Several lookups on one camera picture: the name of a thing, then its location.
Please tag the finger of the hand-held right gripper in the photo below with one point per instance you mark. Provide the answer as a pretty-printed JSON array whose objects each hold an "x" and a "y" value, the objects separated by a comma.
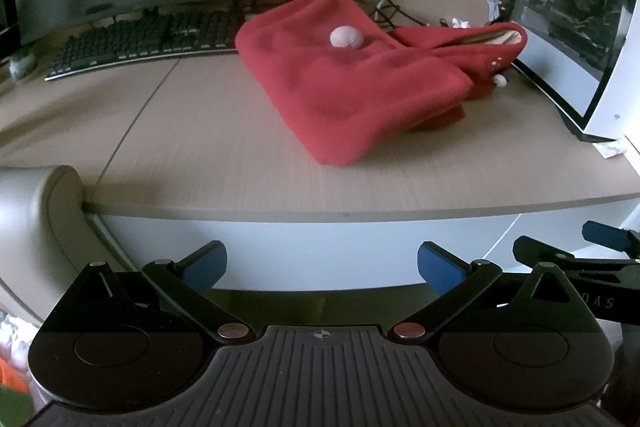
[
  {"x": 607, "y": 234},
  {"x": 542, "y": 252}
]

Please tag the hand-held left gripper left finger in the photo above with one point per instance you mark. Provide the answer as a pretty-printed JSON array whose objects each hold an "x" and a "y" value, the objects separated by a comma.
[{"x": 205, "y": 268}]

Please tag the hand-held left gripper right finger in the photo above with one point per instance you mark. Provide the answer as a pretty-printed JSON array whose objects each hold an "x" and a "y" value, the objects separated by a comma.
[{"x": 440, "y": 272}]

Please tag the red fleece garment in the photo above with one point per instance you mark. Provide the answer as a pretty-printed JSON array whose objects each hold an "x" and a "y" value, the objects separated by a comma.
[{"x": 340, "y": 97}]

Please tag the crumpled white tissue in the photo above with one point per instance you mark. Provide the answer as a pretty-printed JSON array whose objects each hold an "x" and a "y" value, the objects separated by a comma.
[{"x": 610, "y": 149}]

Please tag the grey chair armrest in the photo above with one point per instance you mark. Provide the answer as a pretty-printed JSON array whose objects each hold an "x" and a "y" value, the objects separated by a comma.
[{"x": 40, "y": 207}]

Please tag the colourful cloth pile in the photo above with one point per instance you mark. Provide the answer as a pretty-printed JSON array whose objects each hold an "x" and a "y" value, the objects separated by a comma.
[{"x": 10, "y": 377}]

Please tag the white glass-panel computer case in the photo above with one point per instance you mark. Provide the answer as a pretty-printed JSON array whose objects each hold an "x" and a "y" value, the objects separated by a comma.
[{"x": 570, "y": 7}]

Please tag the black keyboard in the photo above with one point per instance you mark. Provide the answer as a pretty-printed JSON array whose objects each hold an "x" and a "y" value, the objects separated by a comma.
[{"x": 145, "y": 39}]

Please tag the small crumpled white paper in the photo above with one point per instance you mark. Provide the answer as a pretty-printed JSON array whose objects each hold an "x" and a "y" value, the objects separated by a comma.
[{"x": 459, "y": 23}]

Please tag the small grey green object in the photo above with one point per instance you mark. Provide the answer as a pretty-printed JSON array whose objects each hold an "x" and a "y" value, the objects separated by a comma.
[{"x": 24, "y": 64}]

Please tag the dark object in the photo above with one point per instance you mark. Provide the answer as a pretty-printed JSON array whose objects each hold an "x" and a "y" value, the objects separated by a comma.
[{"x": 6, "y": 17}]

